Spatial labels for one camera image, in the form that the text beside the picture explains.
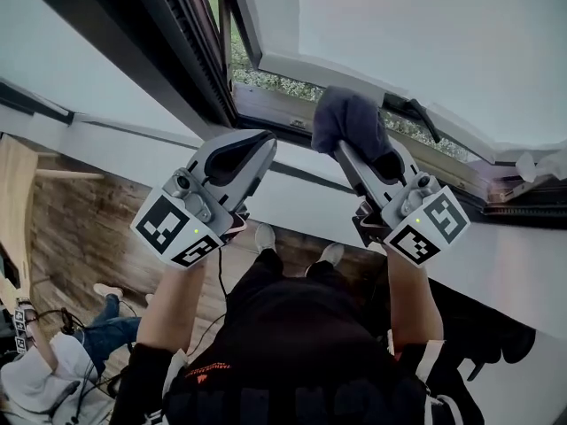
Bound dark blue cleaning cloth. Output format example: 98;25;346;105
311;85;400;167

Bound green bushes outside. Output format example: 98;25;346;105
207;0;470;163

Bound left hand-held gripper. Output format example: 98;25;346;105
130;129;278;270

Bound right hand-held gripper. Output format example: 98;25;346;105
332;139;471;267

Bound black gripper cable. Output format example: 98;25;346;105
188;245;229;358

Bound black window handle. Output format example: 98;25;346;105
383;97;442;144

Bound dark wall trim strip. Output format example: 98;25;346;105
0;77;355;194

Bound person's left forearm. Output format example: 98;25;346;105
136;254;209;363

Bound person's black-clothed body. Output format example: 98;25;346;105
110;248;486;425

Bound crumpled white tissue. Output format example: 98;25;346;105
516;148;567;183

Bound person's right white shoe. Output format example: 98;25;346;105
316;242;346;267

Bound white window sash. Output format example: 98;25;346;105
216;0;567;166

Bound person's right forearm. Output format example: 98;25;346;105
383;242;445;354

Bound person's white shoe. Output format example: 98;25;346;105
255;222;278;254
316;242;346;267

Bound person's left white shoe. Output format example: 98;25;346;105
255;222;278;254

